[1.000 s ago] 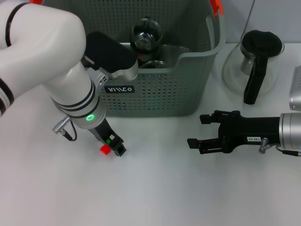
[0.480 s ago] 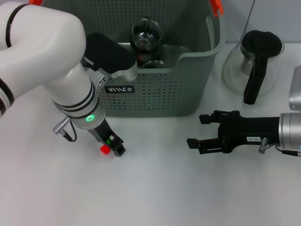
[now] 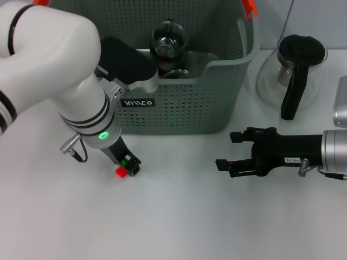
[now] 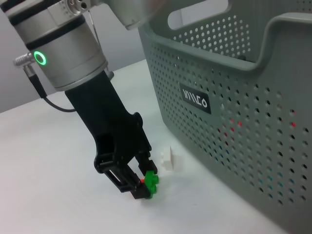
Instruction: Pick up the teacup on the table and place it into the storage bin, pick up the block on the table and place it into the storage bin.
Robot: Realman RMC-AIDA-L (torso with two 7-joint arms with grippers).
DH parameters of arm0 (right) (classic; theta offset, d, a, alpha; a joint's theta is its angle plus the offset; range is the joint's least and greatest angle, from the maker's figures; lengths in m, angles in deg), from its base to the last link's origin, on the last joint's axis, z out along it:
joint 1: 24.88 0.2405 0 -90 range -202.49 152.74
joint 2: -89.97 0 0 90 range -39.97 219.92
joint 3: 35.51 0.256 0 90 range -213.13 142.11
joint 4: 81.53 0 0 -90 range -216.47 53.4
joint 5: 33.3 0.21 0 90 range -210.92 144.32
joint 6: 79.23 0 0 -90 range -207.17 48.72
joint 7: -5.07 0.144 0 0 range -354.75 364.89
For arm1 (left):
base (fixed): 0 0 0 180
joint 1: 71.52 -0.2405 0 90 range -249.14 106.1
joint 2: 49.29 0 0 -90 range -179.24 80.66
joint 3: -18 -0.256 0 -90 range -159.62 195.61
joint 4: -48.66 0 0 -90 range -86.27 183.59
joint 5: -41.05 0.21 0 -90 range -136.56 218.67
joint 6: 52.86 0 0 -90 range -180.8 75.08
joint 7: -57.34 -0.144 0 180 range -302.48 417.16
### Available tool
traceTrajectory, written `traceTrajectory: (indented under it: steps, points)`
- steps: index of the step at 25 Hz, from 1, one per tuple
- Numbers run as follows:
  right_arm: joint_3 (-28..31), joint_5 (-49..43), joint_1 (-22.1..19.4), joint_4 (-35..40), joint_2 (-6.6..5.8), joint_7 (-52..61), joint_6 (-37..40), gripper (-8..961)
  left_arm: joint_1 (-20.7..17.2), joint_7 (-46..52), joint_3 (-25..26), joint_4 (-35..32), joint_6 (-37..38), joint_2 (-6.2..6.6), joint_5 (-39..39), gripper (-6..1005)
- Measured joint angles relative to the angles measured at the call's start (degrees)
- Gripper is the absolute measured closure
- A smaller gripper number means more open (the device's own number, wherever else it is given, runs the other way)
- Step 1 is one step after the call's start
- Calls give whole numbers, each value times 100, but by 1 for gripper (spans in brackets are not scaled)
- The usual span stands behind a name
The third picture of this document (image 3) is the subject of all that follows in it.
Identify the small bright red toy brick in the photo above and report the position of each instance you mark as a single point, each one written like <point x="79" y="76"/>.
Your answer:
<point x="120" y="172"/>

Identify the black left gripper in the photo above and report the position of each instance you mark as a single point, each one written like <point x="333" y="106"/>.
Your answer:
<point x="116" y="151"/>

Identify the grey-green perforated storage basket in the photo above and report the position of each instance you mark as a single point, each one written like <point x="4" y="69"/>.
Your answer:
<point x="203" y="108"/>

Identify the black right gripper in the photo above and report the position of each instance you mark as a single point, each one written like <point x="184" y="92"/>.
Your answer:
<point x="284" y="149"/>

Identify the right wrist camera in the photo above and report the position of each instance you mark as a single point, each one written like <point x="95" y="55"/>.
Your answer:
<point x="341" y="108"/>

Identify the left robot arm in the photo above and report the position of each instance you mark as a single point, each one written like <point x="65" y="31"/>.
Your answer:
<point x="54" y="67"/>

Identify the glass pitcher with black lid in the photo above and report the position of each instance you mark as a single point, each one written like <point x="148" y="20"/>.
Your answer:
<point x="301" y="48"/>

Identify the dark green toy brick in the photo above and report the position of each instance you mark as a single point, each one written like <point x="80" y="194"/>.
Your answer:
<point x="124" y="162"/>

